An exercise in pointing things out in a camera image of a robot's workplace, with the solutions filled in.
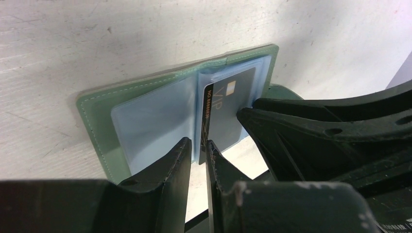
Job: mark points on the black VIP card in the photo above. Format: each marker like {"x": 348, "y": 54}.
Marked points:
{"x": 229, "y": 91}

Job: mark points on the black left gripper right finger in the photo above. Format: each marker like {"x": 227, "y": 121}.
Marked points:
{"x": 240, "y": 205}

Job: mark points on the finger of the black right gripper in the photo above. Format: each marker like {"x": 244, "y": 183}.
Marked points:
{"x": 387, "y": 102}
{"x": 372, "y": 154}

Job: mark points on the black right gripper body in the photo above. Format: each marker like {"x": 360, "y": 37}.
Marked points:
{"x": 390, "y": 201}

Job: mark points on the green leather card holder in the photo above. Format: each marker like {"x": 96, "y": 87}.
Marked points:
{"x": 134, "y": 124}

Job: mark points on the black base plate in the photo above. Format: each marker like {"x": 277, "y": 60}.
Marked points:
{"x": 198, "y": 224}

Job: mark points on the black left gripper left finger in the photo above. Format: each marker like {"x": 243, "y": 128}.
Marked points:
{"x": 152, "y": 201}

